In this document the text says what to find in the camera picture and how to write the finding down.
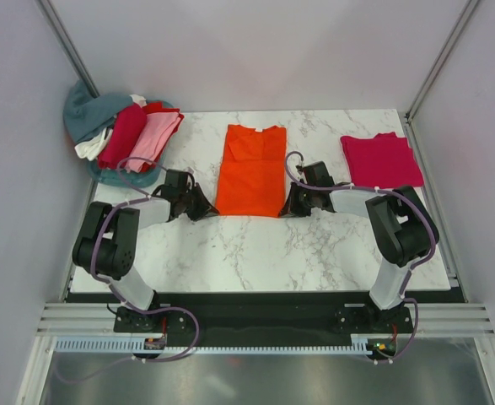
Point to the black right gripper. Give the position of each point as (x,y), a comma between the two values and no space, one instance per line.
(291,208)

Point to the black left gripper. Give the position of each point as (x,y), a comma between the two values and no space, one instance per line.
(205,207)

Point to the orange t shirt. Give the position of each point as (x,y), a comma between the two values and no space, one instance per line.
(251,179)

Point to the magenta t shirt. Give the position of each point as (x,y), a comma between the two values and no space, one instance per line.
(386,161)

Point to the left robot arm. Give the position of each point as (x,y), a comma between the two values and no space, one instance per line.
(107,240)

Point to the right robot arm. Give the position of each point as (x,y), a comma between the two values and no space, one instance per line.
(404,232)

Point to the teal laundry basket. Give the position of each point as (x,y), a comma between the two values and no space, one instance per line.
(120,177)

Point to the pink t shirt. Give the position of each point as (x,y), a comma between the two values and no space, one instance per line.
(159,128)

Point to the crimson t shirt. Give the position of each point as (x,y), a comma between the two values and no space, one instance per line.
(129,124)

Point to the grey-teal t shirt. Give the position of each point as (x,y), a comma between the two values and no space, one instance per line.
(85,116)

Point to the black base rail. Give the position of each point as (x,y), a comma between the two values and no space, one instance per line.
(265,319)

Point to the white slotted cable duct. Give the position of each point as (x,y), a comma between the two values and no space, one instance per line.
(144,345)

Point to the left aluminium frame post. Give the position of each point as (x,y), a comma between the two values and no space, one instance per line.
(66,42)

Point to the aluminium frame post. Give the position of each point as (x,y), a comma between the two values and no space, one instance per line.
(458,29)
(66,42)

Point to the right aluminium frame post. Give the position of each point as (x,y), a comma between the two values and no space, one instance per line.
(458,29)

